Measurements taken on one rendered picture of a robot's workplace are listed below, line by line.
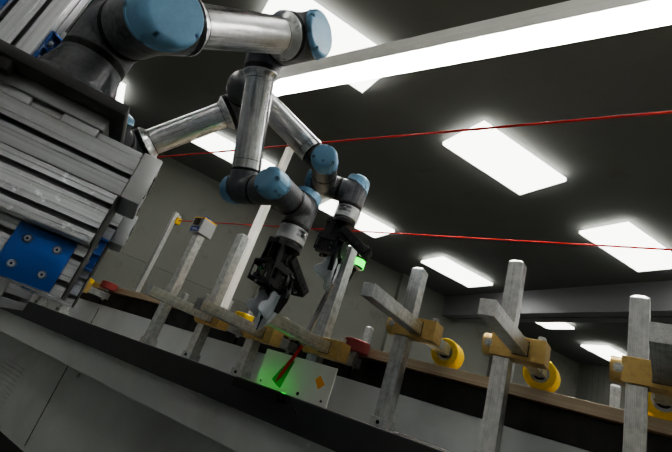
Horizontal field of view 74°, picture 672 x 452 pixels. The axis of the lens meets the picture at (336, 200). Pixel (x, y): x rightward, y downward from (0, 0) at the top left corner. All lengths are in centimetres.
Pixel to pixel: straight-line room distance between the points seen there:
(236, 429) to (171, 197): 698
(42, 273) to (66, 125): 24
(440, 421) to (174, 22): 113
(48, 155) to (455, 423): 111
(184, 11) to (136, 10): 8
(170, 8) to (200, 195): 754
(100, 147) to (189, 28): 25
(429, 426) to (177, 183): 734
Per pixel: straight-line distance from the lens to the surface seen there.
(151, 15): 85
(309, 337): 121
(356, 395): 148
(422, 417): 138
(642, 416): 107
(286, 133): 132
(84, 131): 87
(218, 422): 152
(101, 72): 93
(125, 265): 797
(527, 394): 128
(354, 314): 914
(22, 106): 89
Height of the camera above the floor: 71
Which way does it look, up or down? 24 degrees up
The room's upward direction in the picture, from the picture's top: 20 degrees clockwise
